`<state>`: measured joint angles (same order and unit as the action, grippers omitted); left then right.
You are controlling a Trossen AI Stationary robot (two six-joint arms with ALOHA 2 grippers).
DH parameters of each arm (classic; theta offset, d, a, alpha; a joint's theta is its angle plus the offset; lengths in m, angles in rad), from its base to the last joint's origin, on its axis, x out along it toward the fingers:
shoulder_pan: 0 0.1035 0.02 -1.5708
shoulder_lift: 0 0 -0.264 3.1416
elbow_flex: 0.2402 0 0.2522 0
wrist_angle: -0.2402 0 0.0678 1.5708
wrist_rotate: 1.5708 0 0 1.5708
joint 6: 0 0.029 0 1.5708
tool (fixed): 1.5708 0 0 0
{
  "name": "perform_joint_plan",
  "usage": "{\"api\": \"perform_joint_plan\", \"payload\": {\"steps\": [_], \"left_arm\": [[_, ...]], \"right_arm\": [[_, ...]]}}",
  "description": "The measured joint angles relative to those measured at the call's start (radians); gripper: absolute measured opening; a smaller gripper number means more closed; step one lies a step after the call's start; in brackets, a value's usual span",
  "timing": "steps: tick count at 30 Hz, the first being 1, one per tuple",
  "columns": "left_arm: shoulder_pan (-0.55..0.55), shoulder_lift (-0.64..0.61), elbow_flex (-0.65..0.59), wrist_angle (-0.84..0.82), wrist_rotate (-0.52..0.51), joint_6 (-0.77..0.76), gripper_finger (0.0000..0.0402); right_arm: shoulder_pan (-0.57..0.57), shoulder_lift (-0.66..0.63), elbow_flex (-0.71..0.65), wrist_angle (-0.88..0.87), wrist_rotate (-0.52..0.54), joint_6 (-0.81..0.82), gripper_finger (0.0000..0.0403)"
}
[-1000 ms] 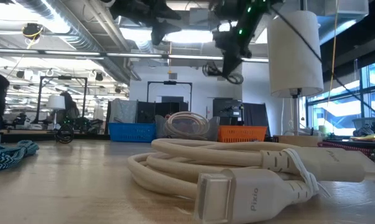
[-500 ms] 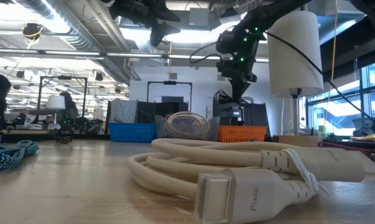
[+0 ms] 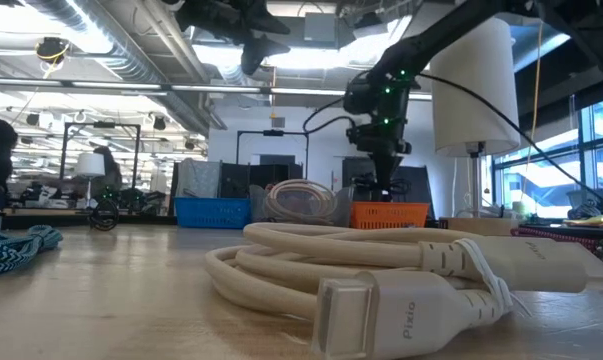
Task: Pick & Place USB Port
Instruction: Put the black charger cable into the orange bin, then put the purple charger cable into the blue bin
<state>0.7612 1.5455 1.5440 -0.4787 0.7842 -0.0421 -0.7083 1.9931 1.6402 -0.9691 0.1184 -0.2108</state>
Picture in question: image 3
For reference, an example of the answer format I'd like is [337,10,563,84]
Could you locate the teal black braided cable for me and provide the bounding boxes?
[0,224,64,280]

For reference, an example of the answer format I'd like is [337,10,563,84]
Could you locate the orange plastic basket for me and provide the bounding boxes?
[349,201,431,231]

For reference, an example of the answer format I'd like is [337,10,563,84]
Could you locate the blue plastic basket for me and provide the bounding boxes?
[174,196,253,230]

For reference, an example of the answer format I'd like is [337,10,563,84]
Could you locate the clear plastic bin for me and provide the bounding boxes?
[248,183,355,229]

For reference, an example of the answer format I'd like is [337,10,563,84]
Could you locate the beige coiled hose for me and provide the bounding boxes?
[263,178,339,227]

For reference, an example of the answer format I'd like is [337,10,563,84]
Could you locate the red woven mat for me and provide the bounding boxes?
[510,225,603,252]

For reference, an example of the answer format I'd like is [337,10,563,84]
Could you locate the black metal frame rig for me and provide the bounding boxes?
[59,121,143,192]
[235,129,311,182]

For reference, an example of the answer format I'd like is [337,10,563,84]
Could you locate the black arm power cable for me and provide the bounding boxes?
[415,72,603,204]

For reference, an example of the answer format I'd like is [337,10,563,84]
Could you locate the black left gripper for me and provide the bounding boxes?
[173,0,292,77]

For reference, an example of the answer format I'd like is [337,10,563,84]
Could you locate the light wooden box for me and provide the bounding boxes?
[438,216,521,237]

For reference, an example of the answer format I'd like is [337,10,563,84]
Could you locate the white shade table lamp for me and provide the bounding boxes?
[429,17,522,220]

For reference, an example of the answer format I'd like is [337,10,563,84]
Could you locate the black looped wrist cable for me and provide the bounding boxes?
[302,97,358,135]

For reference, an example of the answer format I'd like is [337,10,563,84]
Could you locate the small white shade lamp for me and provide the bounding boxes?
[74,152,107,209]

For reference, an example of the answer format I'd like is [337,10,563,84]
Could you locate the grey divider panel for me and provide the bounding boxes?
[173,159,223,200]

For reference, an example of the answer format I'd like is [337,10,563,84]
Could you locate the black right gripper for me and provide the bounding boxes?
[346,122,413,194]

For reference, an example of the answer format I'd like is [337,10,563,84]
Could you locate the silver ventilation duct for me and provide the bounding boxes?
[25,0,213,137]

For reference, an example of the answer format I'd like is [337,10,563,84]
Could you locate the black coiled cable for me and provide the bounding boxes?
[87,198,121,233]

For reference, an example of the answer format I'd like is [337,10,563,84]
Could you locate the cream white coiled cable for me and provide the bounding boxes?
[204,222,603,360]

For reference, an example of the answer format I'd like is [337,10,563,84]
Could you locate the grey ceiling box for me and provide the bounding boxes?
[303,12,338,44]

